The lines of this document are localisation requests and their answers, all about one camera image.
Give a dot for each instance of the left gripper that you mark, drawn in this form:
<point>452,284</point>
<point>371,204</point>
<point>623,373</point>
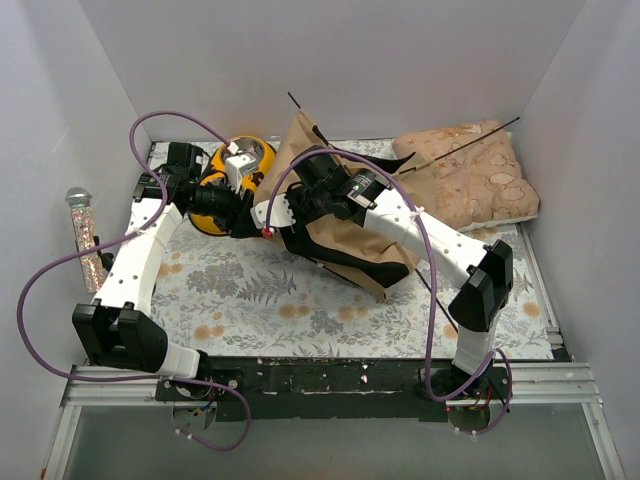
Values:
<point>238,212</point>

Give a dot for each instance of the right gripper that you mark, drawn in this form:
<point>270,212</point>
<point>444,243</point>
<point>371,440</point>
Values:
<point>292,230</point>

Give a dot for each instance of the beige fabric pet tent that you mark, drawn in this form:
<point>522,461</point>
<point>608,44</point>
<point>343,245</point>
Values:
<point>363,257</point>

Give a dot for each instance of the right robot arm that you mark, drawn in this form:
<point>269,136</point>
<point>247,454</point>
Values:
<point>371,201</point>

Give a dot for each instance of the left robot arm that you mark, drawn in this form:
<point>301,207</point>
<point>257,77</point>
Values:
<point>116,328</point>

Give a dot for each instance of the yellow double pet bowl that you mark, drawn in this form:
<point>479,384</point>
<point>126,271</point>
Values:
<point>210,169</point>

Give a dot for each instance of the floral table mat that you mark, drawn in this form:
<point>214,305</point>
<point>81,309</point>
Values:
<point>250,297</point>

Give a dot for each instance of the black microphone stand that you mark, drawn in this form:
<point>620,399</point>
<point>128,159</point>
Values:
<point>107,258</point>

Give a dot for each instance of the beige patterned pillow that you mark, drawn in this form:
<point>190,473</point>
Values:
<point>481,186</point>

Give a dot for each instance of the glitter toy microphone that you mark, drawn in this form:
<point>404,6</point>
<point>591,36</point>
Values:
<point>79,201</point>

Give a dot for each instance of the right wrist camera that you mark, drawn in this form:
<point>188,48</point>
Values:
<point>273,214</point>

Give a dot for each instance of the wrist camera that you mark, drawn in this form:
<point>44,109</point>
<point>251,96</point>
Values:
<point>242,170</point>
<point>273,214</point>

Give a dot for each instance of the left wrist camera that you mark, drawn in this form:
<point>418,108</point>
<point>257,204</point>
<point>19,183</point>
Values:
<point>242,170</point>

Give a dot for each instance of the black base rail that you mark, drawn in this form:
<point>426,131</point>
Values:
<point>265,388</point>

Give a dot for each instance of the aluminium frame rail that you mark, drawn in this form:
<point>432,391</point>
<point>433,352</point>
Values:
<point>546,422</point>

